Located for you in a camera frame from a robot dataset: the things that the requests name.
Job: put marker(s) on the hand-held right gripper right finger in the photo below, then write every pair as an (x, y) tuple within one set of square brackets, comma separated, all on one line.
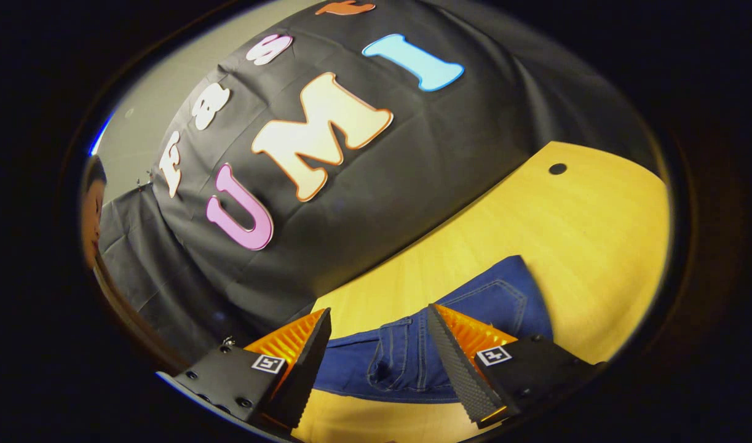
[(459, 369)]

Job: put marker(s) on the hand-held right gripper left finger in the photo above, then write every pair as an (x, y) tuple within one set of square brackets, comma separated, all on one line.
[(311, 363)]

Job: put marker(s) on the blue jeans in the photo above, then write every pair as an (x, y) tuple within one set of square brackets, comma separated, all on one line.
[(412, 363)]

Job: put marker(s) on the black backdrop cloth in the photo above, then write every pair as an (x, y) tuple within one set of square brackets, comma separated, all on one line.
[(425, 160)]

